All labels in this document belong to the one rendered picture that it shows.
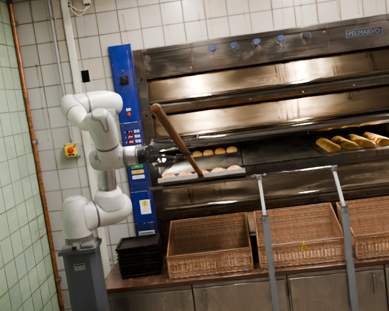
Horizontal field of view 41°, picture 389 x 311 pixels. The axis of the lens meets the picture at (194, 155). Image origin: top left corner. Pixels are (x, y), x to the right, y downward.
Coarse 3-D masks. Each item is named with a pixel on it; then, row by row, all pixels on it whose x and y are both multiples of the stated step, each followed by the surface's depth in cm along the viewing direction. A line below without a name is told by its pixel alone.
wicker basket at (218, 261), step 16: (176, 224) 382; (192, 224) 381; (208, 224) 380; (224, 224) 379; (240, 224) 378; (176, 240) 380; (192, 240) 379; (208, 240) 378; (224, 240) 377; (240, 240) 377; (176, 256) 338; (192, 256) 337; (208, 256) 337; (224, 256) 336; (240, 256) 336; (176, 272) 339; (192, 272) 339; (208, 272) 338; (224, 272) 337
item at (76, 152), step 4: (64, 144) 377; (68, 144) 377; (72, 144) 377; (76, 144) 377; (64, 148) 377; (68, 148) 377; (72, 148) 377; (76, 148) 377; (68, 152) 378; (72, 152) 377; (76, 152) 377; (80, 152) 383; (68, 156) 378; (72, 156) 378; (76, 156) 378
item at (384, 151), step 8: (352, 152) 374; (360, 152) 371; (368, 152) 370; (376, 152) 370; (384, 152) 370; (288, 160) 376; (296, 160) 374; (304, 160) 374; (312, 160) 374; (320, 160) 373; (328, 160) 373; (336, 160) 373; (224, 168) 380; (248, 168) 378; (256, 168) 377; (264, 168) 377; (160, 176) 383
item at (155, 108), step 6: (156, 108) 150; (156, 114) 152; (162, 114) 156; (162, 120) 161; (168, 120) 167; (168, 126) 171; (168, 132) 180; (174, 132) 184; (174, 138) 192; (180, 138) 201; (180, 144) 207; (180, 150) 220; (186, 150) 225; (186, 156) 237; (192, 162) 259; (198, 168) 290; (198, 174) 311
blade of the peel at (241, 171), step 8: (240, 168) 326; (176, 176) 329; (184, 176) 328; (192, 176) 328; (208, 176) 327; (216, 176) 331; (224, 176) 336; (232, 176) 342; (160, 184) 338; (168, 184) 343
